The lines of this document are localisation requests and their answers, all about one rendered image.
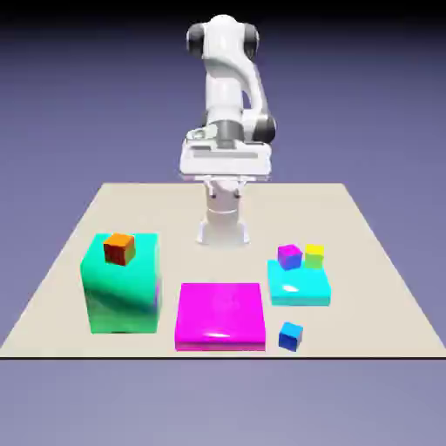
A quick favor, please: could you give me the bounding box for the small blue cube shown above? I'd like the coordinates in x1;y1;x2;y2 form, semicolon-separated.
278;321;304;353

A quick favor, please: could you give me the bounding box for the small orange cube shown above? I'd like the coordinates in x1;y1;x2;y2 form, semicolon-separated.
103;232;137;267

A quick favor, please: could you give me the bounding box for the large green box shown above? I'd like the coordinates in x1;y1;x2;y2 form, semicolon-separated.
79;232;162;335

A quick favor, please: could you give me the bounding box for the large magenta box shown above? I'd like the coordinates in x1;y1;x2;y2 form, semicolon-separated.
174;282;267;352

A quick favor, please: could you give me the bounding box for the small yellow cube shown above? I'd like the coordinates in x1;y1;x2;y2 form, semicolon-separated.
304;243;326;270

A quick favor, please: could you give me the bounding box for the large cyan box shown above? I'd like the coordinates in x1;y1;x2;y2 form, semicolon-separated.
267;259;332;307

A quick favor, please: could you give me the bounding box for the small purple cube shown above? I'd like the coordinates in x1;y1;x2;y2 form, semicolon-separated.
277;243;303;272

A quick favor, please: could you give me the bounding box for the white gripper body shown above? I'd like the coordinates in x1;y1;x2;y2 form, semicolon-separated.
179;139;273;183

